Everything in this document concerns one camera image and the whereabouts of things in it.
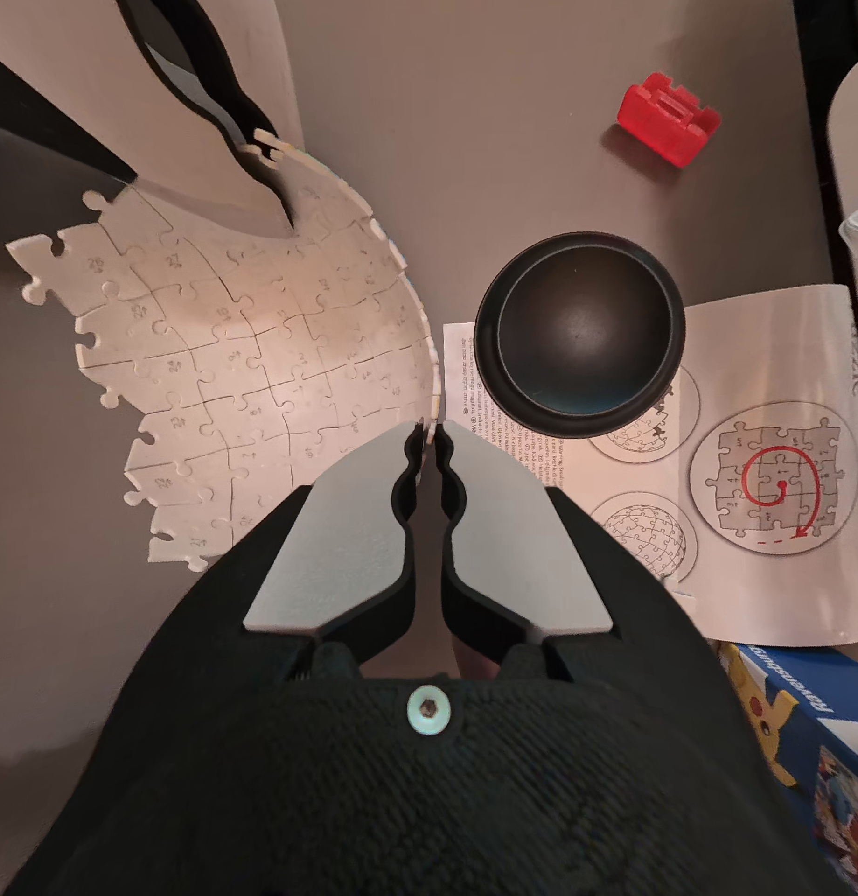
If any white stand base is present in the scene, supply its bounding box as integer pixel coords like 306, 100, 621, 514
828, 49, 858, 295

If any small red plastic block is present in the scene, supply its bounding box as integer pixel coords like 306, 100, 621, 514
616, 72, 722, 169

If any folded paper instruction leaflet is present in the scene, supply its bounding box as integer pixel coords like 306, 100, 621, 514
443, 283, 858, 648

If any blue puzzle box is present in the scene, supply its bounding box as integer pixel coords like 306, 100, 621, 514
716, 640, 858, 896

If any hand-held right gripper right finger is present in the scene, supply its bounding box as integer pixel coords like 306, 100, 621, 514
434, 420, 615, 662

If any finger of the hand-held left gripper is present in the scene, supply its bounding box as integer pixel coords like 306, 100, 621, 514
0, 0, 294, 240
131, 0, 305, 165

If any black round ball stand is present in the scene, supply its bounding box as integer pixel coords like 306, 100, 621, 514
474, 231, 687, 441

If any partly built puzzle ball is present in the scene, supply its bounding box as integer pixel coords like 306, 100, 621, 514
5, 129, 445, 571

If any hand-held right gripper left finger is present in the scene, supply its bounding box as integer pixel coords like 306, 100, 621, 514
242, 420, 430, 662

